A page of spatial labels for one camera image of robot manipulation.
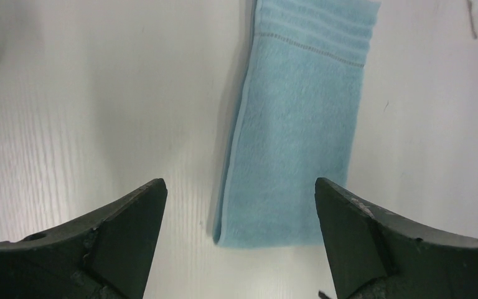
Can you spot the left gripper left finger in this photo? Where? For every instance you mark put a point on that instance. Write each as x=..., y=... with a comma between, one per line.
x=106, y=253

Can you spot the light blue towel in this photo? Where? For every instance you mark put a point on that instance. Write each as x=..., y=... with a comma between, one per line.
x=295, y=120

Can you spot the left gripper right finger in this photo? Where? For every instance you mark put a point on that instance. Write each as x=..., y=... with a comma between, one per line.
x=375, y=253

